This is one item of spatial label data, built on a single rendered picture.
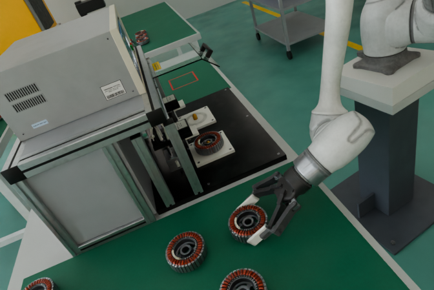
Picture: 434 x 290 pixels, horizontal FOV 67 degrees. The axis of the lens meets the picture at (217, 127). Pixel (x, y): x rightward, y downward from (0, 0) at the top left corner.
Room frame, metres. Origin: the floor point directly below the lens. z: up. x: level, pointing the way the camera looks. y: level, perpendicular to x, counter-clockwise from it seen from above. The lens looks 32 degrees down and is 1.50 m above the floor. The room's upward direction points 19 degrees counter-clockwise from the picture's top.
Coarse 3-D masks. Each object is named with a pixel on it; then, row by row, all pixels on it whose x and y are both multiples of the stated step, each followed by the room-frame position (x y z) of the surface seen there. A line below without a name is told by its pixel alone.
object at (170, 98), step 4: (168, 96) 1.28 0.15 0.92; (172, 96) 1.26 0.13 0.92; (164, 100) 1.25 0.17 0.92; (168, 100) 1.24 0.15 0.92; (172, 100) 1.23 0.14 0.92; (176, 100) 1.23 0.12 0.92; (180, 100) 1.29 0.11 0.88; (168, 104) 1.22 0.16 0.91; (172, 104) 1.22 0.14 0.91; (176, 104) 1.23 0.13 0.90; (180, 104) 1.25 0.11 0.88; (184, 104) 1.24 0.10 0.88; (168, 108) 1.22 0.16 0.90; (172, 108) 1.22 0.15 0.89; (176, 108) 1.22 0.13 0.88; (180, 108) 1.23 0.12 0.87
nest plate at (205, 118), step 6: (204, 108) 1.33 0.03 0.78; (186, 114) 1.33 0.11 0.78; (198, 114) 1.29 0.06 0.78; (204, 114) 1.27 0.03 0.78; (210, 114) 1.26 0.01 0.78; (192, 120) 1.26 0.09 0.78; (198, 120) 1.24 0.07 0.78; (204, 120) 1.23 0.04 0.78; (210, 120) 1.21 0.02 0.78; (198, 126) 1.20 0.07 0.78; (204, 126) 1.19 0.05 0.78
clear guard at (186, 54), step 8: (176, 48) 1.40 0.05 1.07; (184, 48) 1.37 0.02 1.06; (192, 48) 1.33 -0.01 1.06; (160, 56) 1.37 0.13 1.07; (168, 56) 1.34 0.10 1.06; (176, 56) 1.30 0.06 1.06; (184, 56) 1.27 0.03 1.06; (192, 56) 1.24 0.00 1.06; (200, 56) 1.21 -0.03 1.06; (160, 64) 1.28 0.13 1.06; (168, 64) 1.25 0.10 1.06; (176, 64) 1.22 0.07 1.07; (184, 64) 1.19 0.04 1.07; (216, 64) 1.20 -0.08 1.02; (152, 72) 1.21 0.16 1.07; (160, 72) 1.19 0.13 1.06; (168, 72) 1.17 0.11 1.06
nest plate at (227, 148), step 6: (222, 132) 1.09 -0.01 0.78; (192, 144) 1.08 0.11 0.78; (228, 144) 1.00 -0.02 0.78; (192, 150) 1.04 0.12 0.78; (222, 150) 0.97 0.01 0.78; (228, 150) 0.96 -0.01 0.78; (234, 150) 0.96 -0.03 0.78; (192, 156) 1.00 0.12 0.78; (198, 156) 0.99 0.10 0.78; (204, 156) 0.98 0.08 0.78; (210, 156) 0.96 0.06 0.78; (216, 156) 0.95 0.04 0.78; (222, 156) 0.95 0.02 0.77; (198, 162) 0.95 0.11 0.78; (204, 162) 0.94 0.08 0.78; (210, 162) 0.95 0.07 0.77
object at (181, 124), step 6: (180, 120) 1.04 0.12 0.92; (186, 120) 1.03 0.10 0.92; (180, 126) 1.00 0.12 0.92; (186, 126) 0.99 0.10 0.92; (192, 126) 1.04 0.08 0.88; (180, 132) 0.98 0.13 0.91; (186, 132) 0.98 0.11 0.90; (192, 132) 1.00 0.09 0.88; (198, 132) 0.99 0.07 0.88; (156, 138) 1.02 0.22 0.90; (186, 138) 0.99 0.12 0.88; (162, 144) 0.97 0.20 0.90; (168, 144) 0.97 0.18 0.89; (168, 150) 0.98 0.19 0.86
